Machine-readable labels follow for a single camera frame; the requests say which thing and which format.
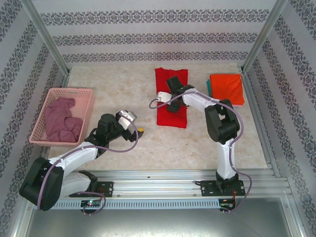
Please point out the red t-shirt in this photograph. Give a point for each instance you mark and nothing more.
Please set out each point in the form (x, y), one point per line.
(172, 121)

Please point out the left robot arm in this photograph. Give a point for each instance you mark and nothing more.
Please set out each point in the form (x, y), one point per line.
(74, 155)

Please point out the metal base panel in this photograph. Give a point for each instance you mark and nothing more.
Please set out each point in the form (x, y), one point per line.
(160, 222)

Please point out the aluminium frame post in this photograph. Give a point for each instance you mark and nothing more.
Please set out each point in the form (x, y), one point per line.
(22, 222)
(49, 34)
(264, 34)

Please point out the pink folded t-shirt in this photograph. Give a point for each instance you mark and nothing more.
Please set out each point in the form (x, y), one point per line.
(239, 106)

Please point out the small circuit board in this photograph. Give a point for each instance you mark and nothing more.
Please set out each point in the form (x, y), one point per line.
(227, 201)
(91, 203)

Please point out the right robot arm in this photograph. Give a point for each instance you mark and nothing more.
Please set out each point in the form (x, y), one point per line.
(225, 158)

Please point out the orange folded t-shirt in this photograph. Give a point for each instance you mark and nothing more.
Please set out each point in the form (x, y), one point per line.
(225, 89)

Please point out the pink plastic basket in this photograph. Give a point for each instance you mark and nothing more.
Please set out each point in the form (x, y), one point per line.
(81, 92)

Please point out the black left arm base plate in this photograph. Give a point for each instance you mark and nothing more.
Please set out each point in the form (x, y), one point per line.
(107, 188)

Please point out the teal folded t-shirt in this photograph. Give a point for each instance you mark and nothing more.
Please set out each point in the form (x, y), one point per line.
(208, 86)

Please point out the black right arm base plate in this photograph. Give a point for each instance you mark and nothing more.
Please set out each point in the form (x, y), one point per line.
(208, 188)

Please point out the mauve crumpled t-shirt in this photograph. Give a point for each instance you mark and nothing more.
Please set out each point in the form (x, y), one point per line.
(59, 118)

